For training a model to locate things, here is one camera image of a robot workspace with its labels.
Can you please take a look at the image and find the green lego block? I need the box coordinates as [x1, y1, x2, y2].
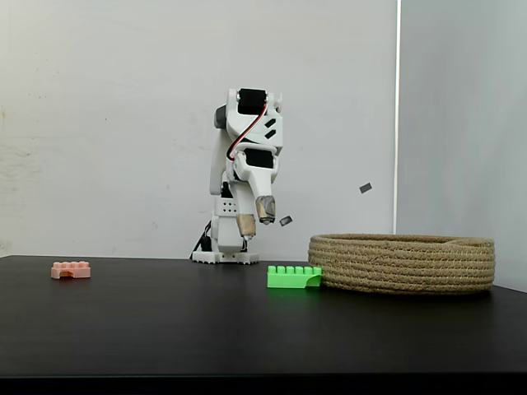
[266, 265, 324, 290]

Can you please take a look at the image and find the pink lego block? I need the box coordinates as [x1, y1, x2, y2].
[50, 260, 92, 280]

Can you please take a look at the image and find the white vertical corner trim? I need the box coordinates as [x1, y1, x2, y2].
[394, 0, 403, 235]

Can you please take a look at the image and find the red white servo cable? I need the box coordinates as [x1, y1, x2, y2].
[226, 102, 271, 162]

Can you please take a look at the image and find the black base cable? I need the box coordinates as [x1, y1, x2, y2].
[193, 221, 213, 253]

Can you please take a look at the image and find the woven rope basket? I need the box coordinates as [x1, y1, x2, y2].
[307, 233, 497, 295]

